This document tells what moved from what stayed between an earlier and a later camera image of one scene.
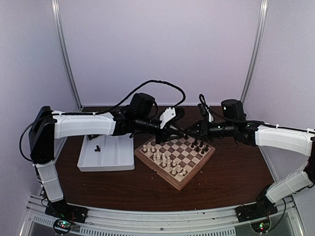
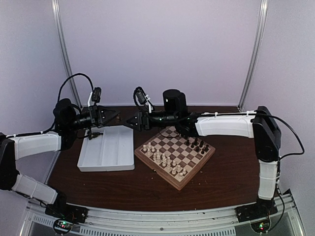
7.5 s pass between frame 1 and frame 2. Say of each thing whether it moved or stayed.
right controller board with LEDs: stayed
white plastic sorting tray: stayed
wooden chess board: stayed
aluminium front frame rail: stayed
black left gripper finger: moved
